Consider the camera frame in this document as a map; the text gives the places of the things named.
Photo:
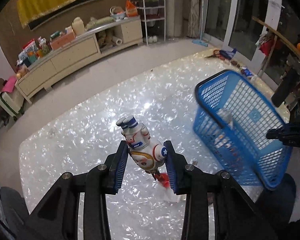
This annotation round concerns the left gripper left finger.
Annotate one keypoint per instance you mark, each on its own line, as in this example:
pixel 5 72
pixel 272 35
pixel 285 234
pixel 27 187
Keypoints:
pixel 56 215

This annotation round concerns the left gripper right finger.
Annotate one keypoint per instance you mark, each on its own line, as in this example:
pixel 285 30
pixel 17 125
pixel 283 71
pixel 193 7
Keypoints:
pixel 234 211

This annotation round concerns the blue plastic basket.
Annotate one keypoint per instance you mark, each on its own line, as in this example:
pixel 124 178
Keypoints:
pixel 232 120

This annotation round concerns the white astronaut toy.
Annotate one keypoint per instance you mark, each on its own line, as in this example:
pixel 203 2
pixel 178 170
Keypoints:
pixel 147 152

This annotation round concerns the wooden side table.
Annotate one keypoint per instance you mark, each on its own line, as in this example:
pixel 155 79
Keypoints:
pixel 269 41

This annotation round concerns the blue tissue pack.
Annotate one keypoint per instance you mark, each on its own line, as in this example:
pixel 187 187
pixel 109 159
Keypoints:
pixel 246 72

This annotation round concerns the blue striped cloth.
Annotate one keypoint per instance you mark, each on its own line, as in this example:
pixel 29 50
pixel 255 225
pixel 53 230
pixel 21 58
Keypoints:
pixel 228 54

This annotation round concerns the orange cardboard box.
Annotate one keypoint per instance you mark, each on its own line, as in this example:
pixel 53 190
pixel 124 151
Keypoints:
pixel 62 40

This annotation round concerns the paper towel roll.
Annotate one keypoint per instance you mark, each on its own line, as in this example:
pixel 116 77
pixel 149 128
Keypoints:
pixel 117 40

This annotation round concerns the cream TV cabinet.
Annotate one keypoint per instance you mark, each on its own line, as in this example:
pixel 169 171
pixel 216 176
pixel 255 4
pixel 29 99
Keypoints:
pixel 77 54

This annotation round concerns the white metal shelf rack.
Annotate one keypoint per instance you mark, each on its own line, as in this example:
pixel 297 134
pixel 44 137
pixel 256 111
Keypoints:
pixel 153 19

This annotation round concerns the orange snack bag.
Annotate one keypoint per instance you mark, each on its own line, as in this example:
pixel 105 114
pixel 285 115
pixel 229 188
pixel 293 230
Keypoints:
pixel 131 9

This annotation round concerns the black cylindrical handle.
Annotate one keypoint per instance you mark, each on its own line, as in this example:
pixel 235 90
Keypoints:
pixel 285 87

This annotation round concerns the red handled scissors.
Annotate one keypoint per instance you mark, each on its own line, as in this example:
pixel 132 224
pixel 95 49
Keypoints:
pixel 216 54

